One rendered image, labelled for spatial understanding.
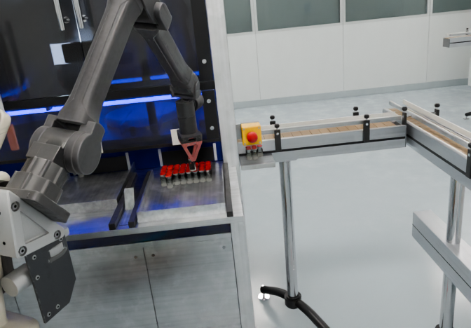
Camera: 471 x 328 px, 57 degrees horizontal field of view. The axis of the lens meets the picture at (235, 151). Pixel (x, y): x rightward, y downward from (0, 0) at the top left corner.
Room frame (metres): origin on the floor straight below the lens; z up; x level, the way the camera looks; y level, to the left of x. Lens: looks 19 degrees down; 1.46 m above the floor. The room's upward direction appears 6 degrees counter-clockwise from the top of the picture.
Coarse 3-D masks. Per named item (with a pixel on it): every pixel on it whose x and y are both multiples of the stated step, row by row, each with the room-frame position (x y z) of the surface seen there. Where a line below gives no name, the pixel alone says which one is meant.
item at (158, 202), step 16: (144, 192) 1.28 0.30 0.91; (160, 192) 1.34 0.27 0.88; (176, 192) 1.32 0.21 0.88; (192, 192) 1.31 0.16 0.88; (208, 192) 1.30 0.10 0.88; (224, 192) 1.28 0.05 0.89; (144, 208) 1.22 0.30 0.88; (160, 208) 1.21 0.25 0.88; (176, 208) 1.14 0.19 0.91; (192, 208) 1.14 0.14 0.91; (208, 208) 1.14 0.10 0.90; (224, 208) 1.14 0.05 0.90
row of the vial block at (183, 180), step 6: (210, 168) 1.40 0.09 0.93; (162, 174) 1.39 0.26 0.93; (174, 174) 1.39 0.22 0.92; (180, 174) 1.39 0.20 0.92; (186, 174) 1.39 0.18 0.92; (192, 174) 1.39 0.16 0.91; (204, 174) 1.39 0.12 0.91; (210, 174) 1.39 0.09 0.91; (162, 180) 1.38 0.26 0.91; (174, 180) 1.39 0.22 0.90; (180, 180) 1.39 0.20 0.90; (186, 180) 1.39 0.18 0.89; (192, 180) 1.39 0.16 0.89; (198, 180) 1.39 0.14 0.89; (204, 180) 1.39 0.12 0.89; (210, 180) 1.39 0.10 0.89
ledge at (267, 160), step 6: (240, 156) 1.62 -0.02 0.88; (264, 156) 1.59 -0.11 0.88; (270, 156) 1.58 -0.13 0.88; (240, 162) 1.55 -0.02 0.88; (246, 162) 1.55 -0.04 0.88; (252, 162) 1.54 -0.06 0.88; (258, 162) 1.54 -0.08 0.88; (264, 162) 1.53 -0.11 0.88; (270, 162) 1.52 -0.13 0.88; (246, 168) 1.51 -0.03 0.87; (252, 168) 1.52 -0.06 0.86; (258, 168) 1.52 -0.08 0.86
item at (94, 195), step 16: (96, 176) 1.55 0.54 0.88; (112, 176) 1.54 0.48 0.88; (128, 176) 1.45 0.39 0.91; (64, 192) 1.42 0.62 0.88; (80, 192) 1.41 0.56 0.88; (96, 192) 1.39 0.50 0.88; (112, 192) 1.38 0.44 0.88; (64, 208) 1.24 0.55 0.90; (80, 208) 1.24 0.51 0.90; (96, 208) 1.24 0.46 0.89; (112, 208) 1.25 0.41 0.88
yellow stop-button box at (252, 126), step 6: (240, 126) 1.54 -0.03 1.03; (246, 126) 1.52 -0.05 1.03; (252, 126) 1.51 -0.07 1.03; (258, 126) 1.51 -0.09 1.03; (246, 132) 1.51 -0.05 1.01; (258, 132) 1.51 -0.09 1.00; (246, 138) 1.51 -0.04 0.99; (258, 138) 1.51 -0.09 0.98; (246, 144) 1.51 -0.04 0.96; (252, 144) 1.51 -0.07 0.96
